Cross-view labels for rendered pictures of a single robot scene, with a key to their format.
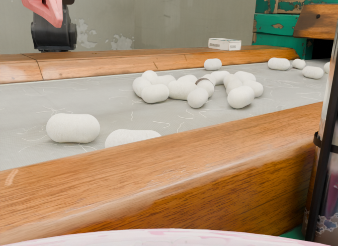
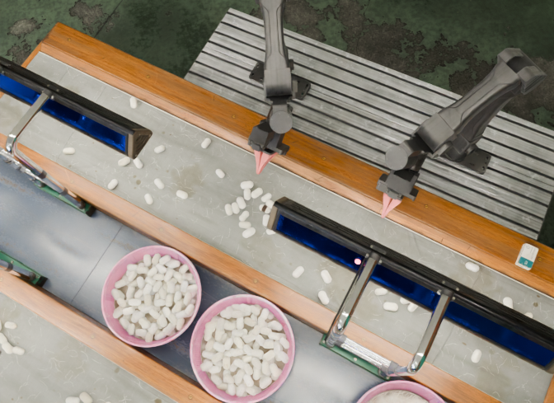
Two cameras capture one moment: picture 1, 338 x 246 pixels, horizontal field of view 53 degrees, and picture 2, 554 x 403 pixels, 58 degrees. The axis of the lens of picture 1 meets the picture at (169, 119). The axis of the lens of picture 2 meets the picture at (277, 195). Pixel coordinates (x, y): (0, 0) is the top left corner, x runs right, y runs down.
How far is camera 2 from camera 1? 125 cm
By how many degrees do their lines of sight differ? 68
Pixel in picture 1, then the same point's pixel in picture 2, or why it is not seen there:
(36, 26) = not seen: hidden behind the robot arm
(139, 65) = (431, 234)
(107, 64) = (415, 223)
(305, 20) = not seen: outside the picture
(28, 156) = (313, 274)
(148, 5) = not seen: outside the picture
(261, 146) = (325, 325)
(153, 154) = (310, 308)
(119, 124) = (345, 278)
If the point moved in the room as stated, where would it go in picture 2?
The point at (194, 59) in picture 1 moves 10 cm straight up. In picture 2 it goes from (474, 252) to (486, 242)
